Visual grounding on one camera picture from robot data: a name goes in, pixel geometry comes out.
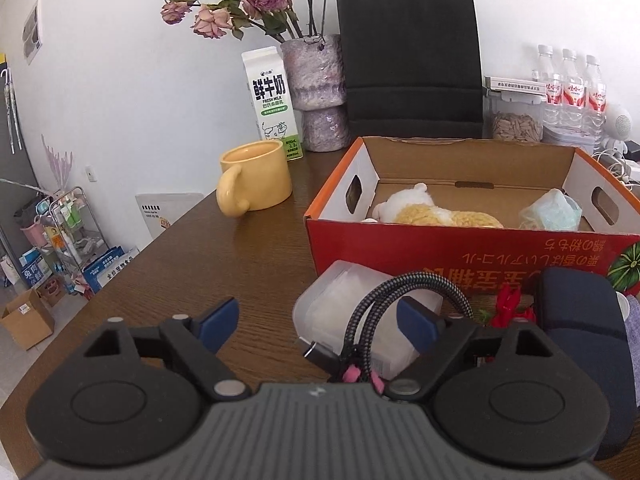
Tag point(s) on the plastic bundle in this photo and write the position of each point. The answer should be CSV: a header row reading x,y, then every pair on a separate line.
x,y
550,210

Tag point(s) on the clear plastic box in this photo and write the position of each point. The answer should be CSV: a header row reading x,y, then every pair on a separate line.
x,y
330,305

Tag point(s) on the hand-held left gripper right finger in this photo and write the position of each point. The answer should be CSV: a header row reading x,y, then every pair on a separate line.
x,y
415,327

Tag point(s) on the blue white bag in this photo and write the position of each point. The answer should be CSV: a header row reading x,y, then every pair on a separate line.
x,y
110,267

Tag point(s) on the red cardboard box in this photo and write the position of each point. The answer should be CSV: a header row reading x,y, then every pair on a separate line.
x,y
450,255

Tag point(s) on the brown cardboard carton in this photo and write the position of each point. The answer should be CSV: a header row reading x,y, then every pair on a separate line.
x,y
27,322

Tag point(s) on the white printed tin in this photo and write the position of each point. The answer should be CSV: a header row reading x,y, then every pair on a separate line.
x,y
570,136

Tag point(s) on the white robot speaker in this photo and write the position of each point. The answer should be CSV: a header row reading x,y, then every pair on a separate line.
x,y
622,122

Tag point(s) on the water bottle red label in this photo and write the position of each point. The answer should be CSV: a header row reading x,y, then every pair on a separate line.
x,y
572,95
547,90
595,100

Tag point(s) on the flat white box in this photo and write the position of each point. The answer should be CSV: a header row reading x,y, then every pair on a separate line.
x,y
515,86

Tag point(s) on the purple speckled vase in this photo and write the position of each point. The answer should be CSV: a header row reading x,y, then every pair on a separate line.
x,y
315,75

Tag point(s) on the white wall socket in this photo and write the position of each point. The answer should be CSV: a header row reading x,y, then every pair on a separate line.
x,y
90,174

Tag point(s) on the red artificial flower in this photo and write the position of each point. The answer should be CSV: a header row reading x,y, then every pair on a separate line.
x,y
507,300

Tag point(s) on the white green milk carton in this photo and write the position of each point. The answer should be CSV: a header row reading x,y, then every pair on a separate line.
x,y
272,105

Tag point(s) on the purple cloth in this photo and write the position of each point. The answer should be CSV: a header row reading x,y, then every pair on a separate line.
x,y
634,325

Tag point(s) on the white wall paper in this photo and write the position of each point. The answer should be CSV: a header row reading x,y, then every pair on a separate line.
x,y
31,30

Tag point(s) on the yellow mug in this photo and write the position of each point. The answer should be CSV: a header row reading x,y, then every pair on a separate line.
x,y
260,180

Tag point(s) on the yellow white plush toy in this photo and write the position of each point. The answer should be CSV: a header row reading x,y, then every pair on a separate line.
x,y
450,217

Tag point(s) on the dark grey cabinet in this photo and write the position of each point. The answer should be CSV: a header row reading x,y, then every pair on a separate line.
x,y
10,160

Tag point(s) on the clear seed container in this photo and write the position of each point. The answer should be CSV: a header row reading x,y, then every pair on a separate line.
x,y
515,127

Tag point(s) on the black paper bag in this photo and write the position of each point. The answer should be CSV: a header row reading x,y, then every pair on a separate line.
x,y
410,50

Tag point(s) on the navy zip case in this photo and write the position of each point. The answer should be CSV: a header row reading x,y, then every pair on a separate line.
x,y
580,305

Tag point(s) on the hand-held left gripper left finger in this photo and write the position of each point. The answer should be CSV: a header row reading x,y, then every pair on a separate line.
x,y
220,327

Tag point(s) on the white printed board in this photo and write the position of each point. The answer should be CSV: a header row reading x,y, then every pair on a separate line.
x,y
165,215

